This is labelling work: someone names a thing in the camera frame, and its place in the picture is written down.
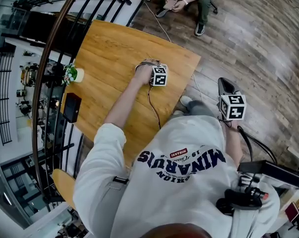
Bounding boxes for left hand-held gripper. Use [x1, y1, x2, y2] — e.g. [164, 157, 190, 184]
[149, 63, 169, 87]

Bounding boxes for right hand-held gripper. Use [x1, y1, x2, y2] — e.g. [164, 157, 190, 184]
[216, 77, 247, 121]

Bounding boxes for person's right forearm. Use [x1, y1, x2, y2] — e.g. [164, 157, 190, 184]
[222, 119, 244, 168]

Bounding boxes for black box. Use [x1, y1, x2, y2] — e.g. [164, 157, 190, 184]
[62, 92, 82, 123]

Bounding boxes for person's left hand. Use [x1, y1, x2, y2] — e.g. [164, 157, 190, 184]
[134, 59, 162, 86]

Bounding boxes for person's right white shoe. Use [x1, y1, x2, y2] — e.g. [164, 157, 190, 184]
[179, 95, 194, 107]

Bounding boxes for person's grey trousers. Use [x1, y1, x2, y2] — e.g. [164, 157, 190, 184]
[173, 99, 218, 121]

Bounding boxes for rectangular wooden table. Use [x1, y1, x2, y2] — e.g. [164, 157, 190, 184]
[60, 19, 202, 168]

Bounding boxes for black monitor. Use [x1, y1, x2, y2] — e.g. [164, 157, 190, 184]
[237, 159, 299, 190]

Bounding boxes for potted flowers in white pot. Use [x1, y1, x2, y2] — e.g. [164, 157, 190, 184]
[61, 62, 85, 85]

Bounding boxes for person's white printed t-shirt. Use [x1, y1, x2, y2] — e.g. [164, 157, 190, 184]
[73, 115, 281, 238]

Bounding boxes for black metal railing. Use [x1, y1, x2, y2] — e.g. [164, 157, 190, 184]
[0, 0, 133, 203]

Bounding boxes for round wooden table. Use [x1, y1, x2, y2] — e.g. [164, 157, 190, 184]
[51, 169, 77, 210]

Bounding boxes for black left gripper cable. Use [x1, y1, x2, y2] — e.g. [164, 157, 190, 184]
[148, 84, 162, 130]

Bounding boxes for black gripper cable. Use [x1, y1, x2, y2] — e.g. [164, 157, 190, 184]
[148, 84, 162, 130]
[237, 125, 279, 166]

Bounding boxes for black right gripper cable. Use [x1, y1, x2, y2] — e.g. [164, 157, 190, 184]
[237, 125, 279, 166]

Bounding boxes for white floor cable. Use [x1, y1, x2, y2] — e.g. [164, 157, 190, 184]
[142, 0, 204, 104]

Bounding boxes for black monitor mount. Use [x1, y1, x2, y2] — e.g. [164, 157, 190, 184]
[215, 176, 269, 217]

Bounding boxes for grey shoulder strap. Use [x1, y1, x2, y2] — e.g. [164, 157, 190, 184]
[228, 204, 261, 238]
[95, 176, 130, 238]

